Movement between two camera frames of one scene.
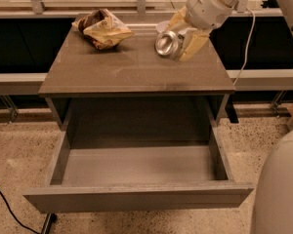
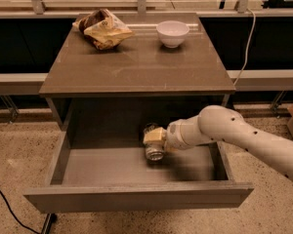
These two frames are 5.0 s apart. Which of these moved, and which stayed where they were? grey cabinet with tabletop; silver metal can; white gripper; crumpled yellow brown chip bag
Moved: silver metal can; white gripper
Stayed: crumpled yellow brown chip bag; grey cabinet with tabletop
